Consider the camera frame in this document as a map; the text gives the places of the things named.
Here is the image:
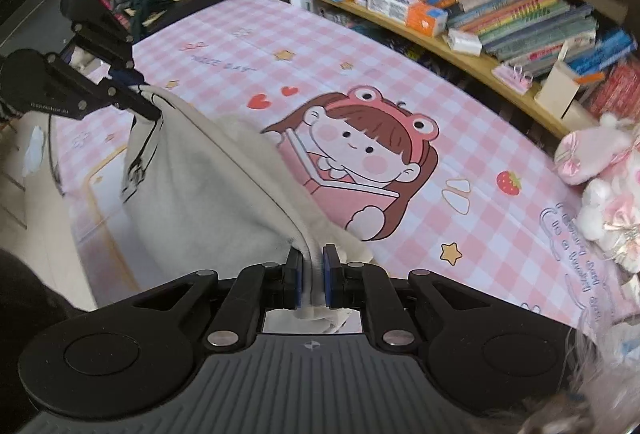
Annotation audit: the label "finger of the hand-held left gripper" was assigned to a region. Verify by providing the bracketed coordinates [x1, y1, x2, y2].
[71, 15, 147, 85]
[46, 54, 162, 122]

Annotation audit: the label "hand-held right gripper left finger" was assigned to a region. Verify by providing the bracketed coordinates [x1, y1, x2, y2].
[107, 246, 304, 351]

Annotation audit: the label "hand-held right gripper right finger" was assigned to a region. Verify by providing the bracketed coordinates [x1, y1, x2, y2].
[322, 244, 521, 352]

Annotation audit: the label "cream printed t-shirt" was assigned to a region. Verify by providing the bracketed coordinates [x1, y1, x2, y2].
[121, 84, 376, 335]

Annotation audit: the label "dark green cloth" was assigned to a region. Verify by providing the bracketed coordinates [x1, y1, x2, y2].
[116, 0, 167, 40]

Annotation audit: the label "pink checkered cartoon desk mat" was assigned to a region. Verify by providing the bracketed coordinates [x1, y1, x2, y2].
[50, 0, 640, 365]

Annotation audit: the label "pink binder clips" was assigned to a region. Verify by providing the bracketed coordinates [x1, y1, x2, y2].
[491, 62, 534, 90]

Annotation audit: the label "small white packet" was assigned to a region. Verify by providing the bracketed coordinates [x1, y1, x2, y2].
[446, 28, 484, 58]

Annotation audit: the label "long white orange box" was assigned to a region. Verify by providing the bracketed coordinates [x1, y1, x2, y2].
[366, 0, 449, 38]

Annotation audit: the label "pale fluffy fur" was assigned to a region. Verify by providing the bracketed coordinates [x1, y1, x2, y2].
[520, 324, 640, 434]

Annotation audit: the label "pink white plush bunny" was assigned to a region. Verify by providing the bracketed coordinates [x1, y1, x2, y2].
[554, 113, 640, 275]

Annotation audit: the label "pale wooden pen holder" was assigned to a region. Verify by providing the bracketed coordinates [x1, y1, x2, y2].
[534, 60, 598, 131]

